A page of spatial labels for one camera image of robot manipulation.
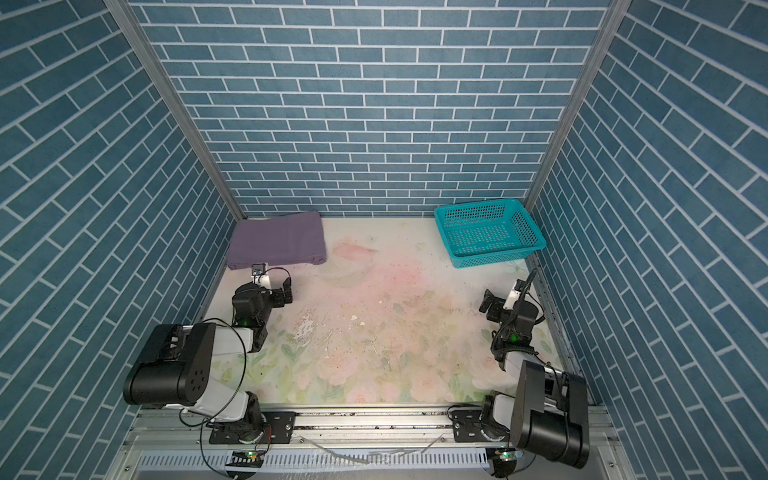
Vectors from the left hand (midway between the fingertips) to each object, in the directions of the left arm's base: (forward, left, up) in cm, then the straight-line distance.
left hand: (279, 278), depth 93 cm
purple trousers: (+20, +1, -4) cm, 20 cm away
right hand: (-6, -70, +1) cm, 70 cm away
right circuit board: (-45, -64, -7) cm, 79 cm away
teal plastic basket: (+29, -74, -8) cm, 80 cm away
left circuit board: (-45, 0, -11) cm, 47 cm away
